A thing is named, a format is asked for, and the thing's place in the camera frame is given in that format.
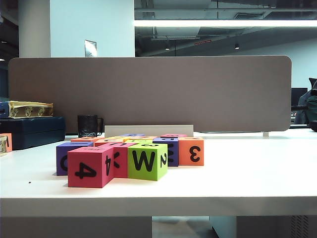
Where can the green foam block W O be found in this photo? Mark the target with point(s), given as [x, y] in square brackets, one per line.
[133, 171]

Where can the pink foam block 4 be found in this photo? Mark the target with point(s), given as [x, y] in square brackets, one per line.
[74, 158]

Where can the purple foam block G 9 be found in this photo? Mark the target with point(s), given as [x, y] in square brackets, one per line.
[60, 151]

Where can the orange foam block 7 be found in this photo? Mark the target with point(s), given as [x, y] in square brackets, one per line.
[146, 137]

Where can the brown desk partition screen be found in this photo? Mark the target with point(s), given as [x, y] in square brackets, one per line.
[148, 94]

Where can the purple foam block 9 D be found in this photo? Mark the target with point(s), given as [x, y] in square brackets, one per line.
[132, 135]

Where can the purple foam block D W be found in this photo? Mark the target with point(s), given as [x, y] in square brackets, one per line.
[176, 148]

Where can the yellow foam block E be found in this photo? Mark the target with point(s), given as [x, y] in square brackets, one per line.
[116, 137]

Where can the orange foam block 3 Y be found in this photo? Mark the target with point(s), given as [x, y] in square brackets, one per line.
[185, 158]

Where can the orange foam block C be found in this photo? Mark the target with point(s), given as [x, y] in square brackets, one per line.
[102, 143]

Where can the black mug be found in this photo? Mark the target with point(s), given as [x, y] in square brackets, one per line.
[86, 126]

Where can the red led sign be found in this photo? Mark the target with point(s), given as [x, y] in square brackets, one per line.
[203, 42]

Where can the navy blue case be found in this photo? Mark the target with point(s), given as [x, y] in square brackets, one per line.
[32, 134]

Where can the yellow patterned box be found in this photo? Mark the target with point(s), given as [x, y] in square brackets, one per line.
[29, 109]

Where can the black computer monitor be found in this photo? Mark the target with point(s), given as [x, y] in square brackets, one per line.
[296, 96]

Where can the orange foam number block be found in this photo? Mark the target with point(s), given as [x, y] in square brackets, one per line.
[10, 138]

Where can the seated person dark jacket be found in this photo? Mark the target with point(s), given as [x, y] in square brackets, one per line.
[309, 106]

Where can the blue box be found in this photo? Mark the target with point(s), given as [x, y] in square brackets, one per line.
[3, 110]

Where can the cream patterned block tray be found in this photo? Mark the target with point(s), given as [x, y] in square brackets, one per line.
[2, 148]

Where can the paper wall sign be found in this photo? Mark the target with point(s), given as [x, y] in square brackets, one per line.
[90, 48]

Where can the white partition foot bracket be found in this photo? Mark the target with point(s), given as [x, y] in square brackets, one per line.
[265, 134]

